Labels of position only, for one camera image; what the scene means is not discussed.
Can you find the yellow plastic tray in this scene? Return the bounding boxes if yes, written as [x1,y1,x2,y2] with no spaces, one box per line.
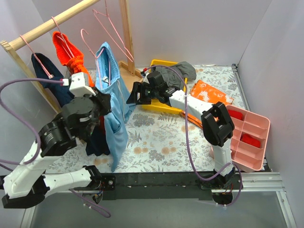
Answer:
[142,59,196,114]

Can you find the light blue shorts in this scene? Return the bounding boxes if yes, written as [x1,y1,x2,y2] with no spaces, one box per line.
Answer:
[95,42,135,172]

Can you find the orange tie-dye shorts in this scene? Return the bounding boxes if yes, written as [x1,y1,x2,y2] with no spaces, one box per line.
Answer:
[180,79,235,130]

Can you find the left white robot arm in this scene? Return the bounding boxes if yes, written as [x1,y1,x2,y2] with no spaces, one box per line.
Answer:
[0,92,111,209]

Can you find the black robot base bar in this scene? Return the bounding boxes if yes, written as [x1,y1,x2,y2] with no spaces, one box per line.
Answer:
[71,166,245,206]

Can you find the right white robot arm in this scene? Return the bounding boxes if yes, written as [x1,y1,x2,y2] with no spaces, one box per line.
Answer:
[127,71,235,189]

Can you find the grey shorts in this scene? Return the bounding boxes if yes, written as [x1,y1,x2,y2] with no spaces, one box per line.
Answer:
[152,61,197,90]

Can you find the pink hanger with orange garment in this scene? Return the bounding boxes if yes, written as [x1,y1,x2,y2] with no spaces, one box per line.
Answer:
[51,17,75,58]

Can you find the wooden clothes rack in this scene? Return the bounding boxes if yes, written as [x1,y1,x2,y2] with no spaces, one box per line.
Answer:
[0,0,143,114]

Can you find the navy blue garment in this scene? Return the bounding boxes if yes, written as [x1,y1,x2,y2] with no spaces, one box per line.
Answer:
[31,53,110,156]

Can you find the floral patterned table mat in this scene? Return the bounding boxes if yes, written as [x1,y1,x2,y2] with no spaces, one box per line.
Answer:
[46,66,245,173]

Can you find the bright orange garment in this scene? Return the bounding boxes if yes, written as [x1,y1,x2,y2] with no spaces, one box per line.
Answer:
[52,31,100,97]

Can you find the red cloth in organizer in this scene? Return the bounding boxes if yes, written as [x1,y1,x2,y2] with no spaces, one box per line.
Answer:
[228,110,244,120]

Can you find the red cloth right compartment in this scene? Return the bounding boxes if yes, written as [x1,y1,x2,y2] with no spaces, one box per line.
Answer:
[240,133,261,148]

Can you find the pink compartment organizer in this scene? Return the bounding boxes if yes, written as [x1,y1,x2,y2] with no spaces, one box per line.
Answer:
[210,104,271,173]

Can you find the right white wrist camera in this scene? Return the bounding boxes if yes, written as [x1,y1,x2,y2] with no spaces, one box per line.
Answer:
[140,68,150,84]

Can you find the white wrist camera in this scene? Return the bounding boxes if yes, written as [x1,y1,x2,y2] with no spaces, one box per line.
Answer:
[140,68,150,84]
[60,72,96,97]

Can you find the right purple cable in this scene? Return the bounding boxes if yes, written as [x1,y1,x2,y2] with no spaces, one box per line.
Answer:
[146,65,243,207]

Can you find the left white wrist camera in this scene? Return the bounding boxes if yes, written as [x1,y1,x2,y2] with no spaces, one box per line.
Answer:
[60,72,96,97]

